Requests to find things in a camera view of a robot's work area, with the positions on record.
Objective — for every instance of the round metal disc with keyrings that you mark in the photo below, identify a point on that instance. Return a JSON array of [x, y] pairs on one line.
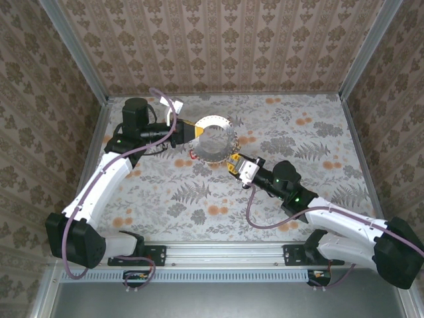
[[212, 121]]

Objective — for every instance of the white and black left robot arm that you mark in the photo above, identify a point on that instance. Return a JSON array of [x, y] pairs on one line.
[[96, 185]]

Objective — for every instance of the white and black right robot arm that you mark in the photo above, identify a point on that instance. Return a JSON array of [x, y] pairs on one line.
[[344, 218]]

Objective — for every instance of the grey metal panel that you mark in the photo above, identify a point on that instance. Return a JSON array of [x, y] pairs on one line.
[[215, 301]]

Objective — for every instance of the aluminium side rail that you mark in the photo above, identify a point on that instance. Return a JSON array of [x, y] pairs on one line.
[[98, 132], [355, 132]]

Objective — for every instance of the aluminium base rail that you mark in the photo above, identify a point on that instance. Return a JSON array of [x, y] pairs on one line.
[[225, 253]]

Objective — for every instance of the aluminium frame post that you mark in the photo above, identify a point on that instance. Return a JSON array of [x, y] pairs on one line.
[[369, 49], [415, 304], [73, 49], [41, 298]]

